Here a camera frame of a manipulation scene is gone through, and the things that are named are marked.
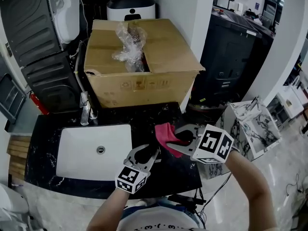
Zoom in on tall black appliance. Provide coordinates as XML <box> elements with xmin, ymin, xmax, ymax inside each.
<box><xmin>199</xmin><ymin>7</ymin><xmax>263</xmax><ymax>101</ymax></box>

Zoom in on clear plastic wrap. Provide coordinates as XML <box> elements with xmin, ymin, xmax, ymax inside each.
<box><xmin>111</xmin><ymin>22</ymin><xmax>148</xmax><ymax>73</ymax></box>

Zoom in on red fire extinguisher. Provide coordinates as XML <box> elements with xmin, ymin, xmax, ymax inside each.
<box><xmin>27</xmin><ymin>90</ymin><xmax>50</xmax><ymax>116</ymax></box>

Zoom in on person's left forearm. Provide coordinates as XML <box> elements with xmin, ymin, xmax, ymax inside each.
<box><xmin>86</xmin><ymin>186</ymin><xmax>131</xmax><ymax>231</ymax></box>

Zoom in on large cardboard box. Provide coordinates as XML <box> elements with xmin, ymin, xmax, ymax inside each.
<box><xmin>83</xmin><ymin>18</ymin><xmax>206</xmax><ymax>109</ymax></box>

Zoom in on white vanity cabinet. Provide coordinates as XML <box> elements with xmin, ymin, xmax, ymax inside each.
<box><xmin>271</xmin><ymin>85</ymin><xmax>305</xmax><ymax>120</ymax></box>

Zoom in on marble pattern sink cabinet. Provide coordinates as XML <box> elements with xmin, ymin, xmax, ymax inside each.
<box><xmin>199</xmin><ymin>96</ymin><xmax>282</xmax><ymax>180</ymax></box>

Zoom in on white bin with black lid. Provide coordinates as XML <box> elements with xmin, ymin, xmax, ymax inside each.
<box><xmin>106</xmin><ymin>0</ymin><xmax>157</xmax><ymax>22</ymax></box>

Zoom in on white sink basin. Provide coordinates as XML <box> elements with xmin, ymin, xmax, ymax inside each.
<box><xmin>55</xmin><ymin>123</ymin><xmax>133</xmax><ymax>181</ymax></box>

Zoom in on black cabled device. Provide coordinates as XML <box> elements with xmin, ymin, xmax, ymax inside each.
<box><xmin>167</xmin><ymin>172</ymin><xmax>233</xmax><ymax>231</ymax></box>

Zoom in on chrome faucet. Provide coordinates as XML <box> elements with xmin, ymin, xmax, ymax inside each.
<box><xmin>79</xmin><ymin>91</ymin><xmax>99</xmax><ymax>126</ymax></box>

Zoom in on person's blue trousers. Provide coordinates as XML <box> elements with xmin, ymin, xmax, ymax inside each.
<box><xmin>121</xmin><ymin>197</ymin><xmax>201</xmax><ymax>226</ymax></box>

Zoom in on red cloth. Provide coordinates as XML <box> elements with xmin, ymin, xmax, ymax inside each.
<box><xmin>154</xmin><ymin>122</ymin><xmax>185</xmax><ymax>159</ymax></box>

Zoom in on grey corrugated hose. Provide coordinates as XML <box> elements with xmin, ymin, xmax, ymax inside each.
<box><xmin>74</xmin><ymin>41</ymin><xmax>89</xmax><ymax>94</ymax></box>

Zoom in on stack of wooden planks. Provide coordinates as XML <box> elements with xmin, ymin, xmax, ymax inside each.
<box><xmin>7</xmin><ymin>136</ymin><xmax>32</xmax><ymax>180</ymax></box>

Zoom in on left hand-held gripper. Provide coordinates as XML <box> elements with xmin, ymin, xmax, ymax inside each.
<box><xmin>115</xmin><ymin>143</ymin><xmax>160</xmax><ymax>195</ymax></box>

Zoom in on white toilet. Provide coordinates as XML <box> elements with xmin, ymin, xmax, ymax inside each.
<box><xmin>0</xmin><ymin>183</ymin><xmax>30</xmax><ymax>231</ymax></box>

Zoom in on grey metal washing machine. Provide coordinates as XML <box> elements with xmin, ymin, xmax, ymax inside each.
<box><xmin>20</xmin><ymin>51</ymin><xmax>84</xmax><ymax>116</ymax></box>
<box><xmin>0</xmin><ymin>0</ymin><xmax>80</xmax><ymax>67</ymax></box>

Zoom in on person's right forearm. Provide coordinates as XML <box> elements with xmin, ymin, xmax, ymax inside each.
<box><xmin>225</xmin><ymin>148</ymin><xmax>278</xmax><ymax>231</ymax></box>

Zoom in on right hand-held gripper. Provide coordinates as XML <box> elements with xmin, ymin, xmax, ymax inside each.
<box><xmin>166</xmin><ymin>123</ymin><xmax>235</xmax><ymax>165</ymax></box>

